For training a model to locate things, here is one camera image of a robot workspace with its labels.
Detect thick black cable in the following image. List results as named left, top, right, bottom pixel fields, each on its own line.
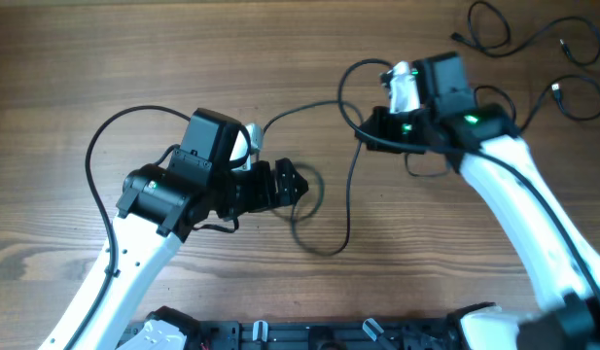
left=263, top=99, right=367, bottom=258

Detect black usb cable white plug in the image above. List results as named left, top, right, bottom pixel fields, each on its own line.
left=474, top=74, right=600, bottom=131

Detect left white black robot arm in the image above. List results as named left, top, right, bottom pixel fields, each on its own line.
left=42, top=108, right=308, bottom=349

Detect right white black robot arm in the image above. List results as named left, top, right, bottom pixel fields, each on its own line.
left=355, top=52, right=600, bottom=349

